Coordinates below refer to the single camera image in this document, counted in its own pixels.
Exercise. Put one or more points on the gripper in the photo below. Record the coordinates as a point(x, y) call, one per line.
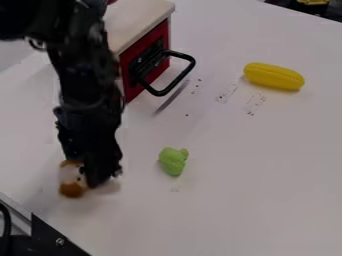
point(91, 130)

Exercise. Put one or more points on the brown and white plush parrot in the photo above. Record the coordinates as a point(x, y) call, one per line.
point(71, 180)

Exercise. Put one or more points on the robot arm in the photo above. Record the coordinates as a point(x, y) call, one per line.
point(75, 56)

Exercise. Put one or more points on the drawer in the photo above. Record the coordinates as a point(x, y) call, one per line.
point(153, 68)

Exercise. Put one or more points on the green toy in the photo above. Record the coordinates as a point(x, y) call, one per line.
point(173, 161)

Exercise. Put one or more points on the cabinet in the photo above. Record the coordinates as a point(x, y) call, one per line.
point(138, 23)

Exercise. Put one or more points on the yellow toy corn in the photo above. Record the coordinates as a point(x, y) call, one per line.
point(273, 76)

